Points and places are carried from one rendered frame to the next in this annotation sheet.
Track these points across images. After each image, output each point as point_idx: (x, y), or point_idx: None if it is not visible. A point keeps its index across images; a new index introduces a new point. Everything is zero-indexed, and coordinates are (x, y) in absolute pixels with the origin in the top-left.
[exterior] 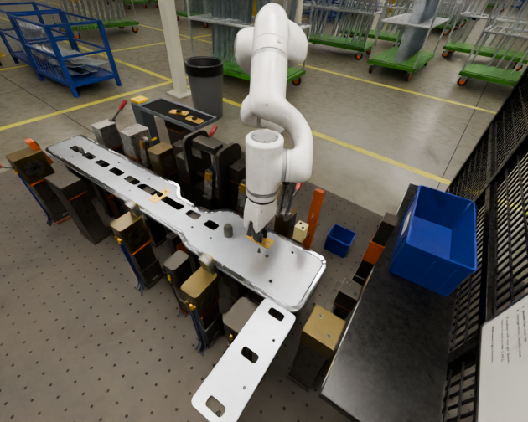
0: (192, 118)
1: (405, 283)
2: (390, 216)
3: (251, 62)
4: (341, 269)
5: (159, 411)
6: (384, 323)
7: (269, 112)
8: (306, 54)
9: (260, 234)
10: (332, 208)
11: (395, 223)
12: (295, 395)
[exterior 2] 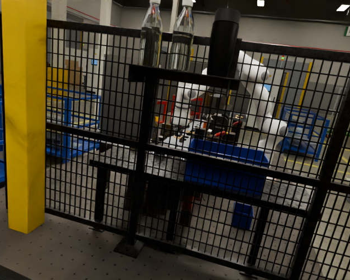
0: (236, 116)
1: (183, 169)
2: (203, 128)
3: None
4: (219, 224)
5: None
6: (151, 160)
7: None
8: (261, 76)
9: (175, 128)
10: (283, 223)
11: (197, 128)
12: (121, 204)
